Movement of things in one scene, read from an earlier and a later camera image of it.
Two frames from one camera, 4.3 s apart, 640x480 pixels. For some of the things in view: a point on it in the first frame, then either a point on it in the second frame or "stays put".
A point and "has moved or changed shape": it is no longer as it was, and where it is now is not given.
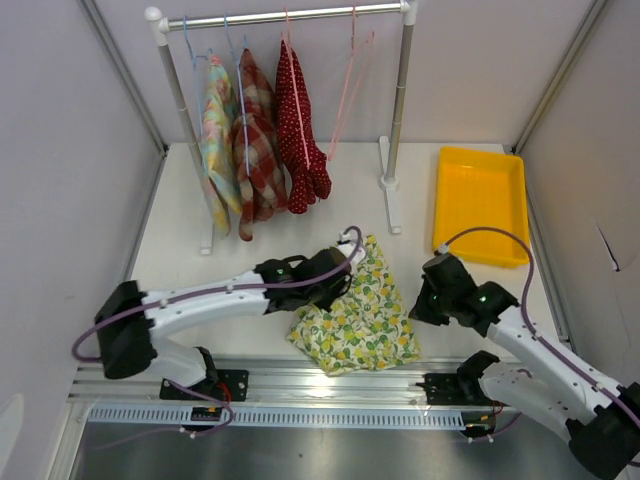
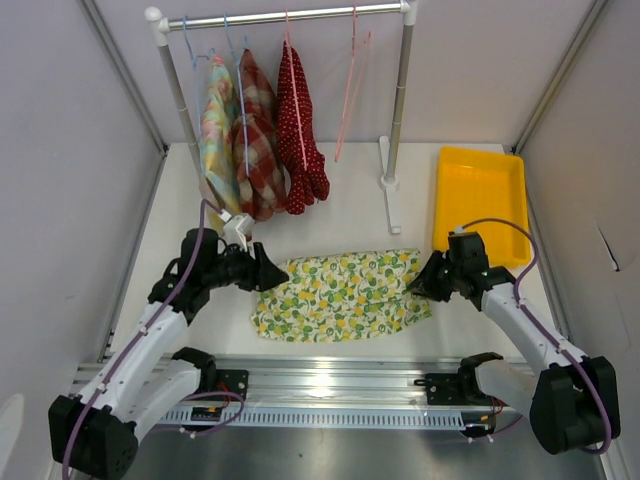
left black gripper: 325,304 to 261,275
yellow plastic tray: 481,187 stays put
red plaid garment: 258,164 stays put
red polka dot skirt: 306,168 stays put
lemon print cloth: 368,329 has moved or changed shape
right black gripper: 420,310 to 424,284
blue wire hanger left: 195,61 stays put
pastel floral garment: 219,119 stays put
